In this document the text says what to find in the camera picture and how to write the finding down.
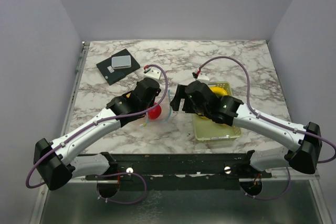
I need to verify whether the red toy apple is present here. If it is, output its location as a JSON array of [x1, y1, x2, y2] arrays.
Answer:
[[148, 105, 162, 120]]

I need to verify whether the clear zip top bag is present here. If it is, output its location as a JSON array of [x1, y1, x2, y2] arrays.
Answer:
[[140, 89, 172, 127]]

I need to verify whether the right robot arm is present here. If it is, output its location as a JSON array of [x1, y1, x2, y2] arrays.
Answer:
[[170, 81, 322, 177]]

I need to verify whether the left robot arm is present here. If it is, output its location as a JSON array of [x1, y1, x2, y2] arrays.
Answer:
[[33, 78, 161, 190]]

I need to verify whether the yellow toy banana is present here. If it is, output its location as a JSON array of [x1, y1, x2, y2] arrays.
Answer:
[[210, 87, 228, 98]]

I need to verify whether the pale green plastic basket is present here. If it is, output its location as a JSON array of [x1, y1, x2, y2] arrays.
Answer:
[[192, 81, 243, 142]]

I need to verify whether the black flat box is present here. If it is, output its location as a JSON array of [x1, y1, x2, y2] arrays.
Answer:
[[96, 49, 140, 86]]

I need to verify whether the small white device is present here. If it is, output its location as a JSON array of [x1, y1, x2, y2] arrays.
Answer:
[[111, 55, 132, 69]]

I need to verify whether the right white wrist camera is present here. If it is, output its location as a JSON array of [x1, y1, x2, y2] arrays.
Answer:
[[192, 70, 209, 83]]

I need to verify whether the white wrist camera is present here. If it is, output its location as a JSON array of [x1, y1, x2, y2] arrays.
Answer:
[[143, 65, 162, 81], [192, 70, 209, 83]]

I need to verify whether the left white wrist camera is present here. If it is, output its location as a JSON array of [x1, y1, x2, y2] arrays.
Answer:
[[143, 65, 162, 81]]

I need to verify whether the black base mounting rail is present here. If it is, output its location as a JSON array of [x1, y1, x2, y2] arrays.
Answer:
[[85, 149, 272, 191]]

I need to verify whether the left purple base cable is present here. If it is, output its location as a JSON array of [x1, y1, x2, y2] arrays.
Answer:
[[97, 171, 148, 205]]

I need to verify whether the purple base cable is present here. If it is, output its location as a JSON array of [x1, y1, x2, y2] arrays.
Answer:
[[244, 166, 291, 201], [97, 171, 148, 205]]

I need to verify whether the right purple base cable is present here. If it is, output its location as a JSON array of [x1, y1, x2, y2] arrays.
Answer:
[[244, 166, 291, 201]]

